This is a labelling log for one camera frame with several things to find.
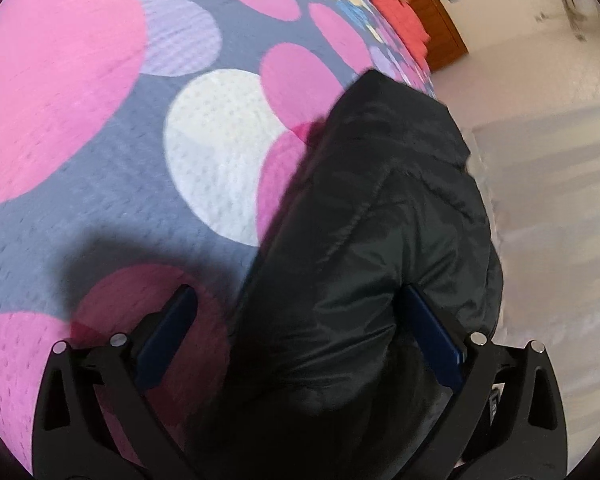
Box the dotted colourful bedspread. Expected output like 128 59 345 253
0 0 436 480

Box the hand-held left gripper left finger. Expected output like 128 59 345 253
30 284 201 480

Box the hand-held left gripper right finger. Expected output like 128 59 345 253
402 282 571 480

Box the wooden headboard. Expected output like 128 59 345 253
370 0 468 72

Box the cream window curtain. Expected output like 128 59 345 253
467 105 600 461

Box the black puffer jacket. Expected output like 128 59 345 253
185 69 505 480

